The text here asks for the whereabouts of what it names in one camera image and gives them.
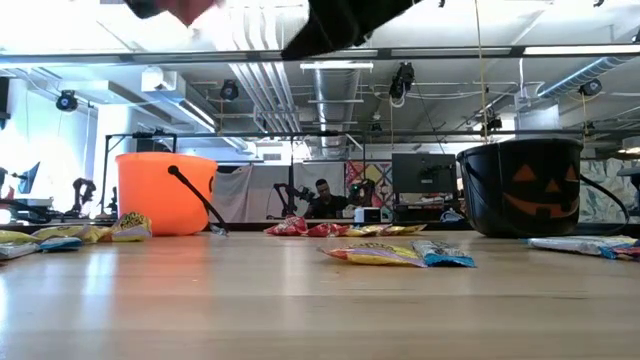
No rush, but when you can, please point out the colourful wall poster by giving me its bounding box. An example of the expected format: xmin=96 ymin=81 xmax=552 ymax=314
xmin=344 ymin=160 xmax=394 ymax=201

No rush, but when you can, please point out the black background rig frame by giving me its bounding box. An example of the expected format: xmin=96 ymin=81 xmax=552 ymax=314
xmin=102 ymin=130 xmax=179 ymax=216

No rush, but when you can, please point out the black ceiling camera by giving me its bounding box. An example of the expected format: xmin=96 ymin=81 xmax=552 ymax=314
xmin=219 ymin=79 xmax=240 ymax=101
xmin=578 ymin=78 xmax=604 ymax=98
xmin=54 ymin=89 xmax=80 ymax=112

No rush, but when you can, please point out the orange halloween bucket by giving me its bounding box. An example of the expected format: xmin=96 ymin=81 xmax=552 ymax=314
xmin=114 ymin=151 xmax=230 ymax=238

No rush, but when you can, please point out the white box device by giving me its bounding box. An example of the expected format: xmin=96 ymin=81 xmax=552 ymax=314
xmin=353 ymin=206 xmax=384 ymax=225

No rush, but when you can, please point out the blue screen monitor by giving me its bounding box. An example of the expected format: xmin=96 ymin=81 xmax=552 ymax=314
xmin=12 ymin=161 xmax=41 ymax=196

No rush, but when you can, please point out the black jack-o-lantern bucket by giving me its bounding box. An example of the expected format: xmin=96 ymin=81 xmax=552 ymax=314
xmin=455 ymin=137 xmax=631 ymax=239

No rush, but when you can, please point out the black computer monitor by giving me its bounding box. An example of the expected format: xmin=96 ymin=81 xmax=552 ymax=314
xmin=391 ymin=152 xmax=459 ymax=197

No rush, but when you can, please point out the grey hanging cloth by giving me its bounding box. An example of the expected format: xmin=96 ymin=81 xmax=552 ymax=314
xmin=209 ymin=163 xmax=346 ymax=224

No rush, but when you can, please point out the silver round ventilation duct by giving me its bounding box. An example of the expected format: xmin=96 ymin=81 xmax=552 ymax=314
xmin=304 ymin=67 xmax=364 ymax=159

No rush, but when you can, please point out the white ceiling light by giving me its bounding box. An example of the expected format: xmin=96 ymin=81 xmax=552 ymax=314
xmin=299 ymin=61 xmax=375 ymax=72

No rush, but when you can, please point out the black hanging device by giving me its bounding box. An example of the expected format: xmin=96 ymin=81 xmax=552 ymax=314
xmin=388 ymin=61 xmax=416 ymax=109

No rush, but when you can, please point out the person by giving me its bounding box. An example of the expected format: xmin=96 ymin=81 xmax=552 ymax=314
xmin=302 ymin=178 xmax=351 ymax=220

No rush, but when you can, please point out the silver flexible duct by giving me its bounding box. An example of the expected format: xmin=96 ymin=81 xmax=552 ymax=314
xmin=537 ymin=55 xmax=640 ymax=99

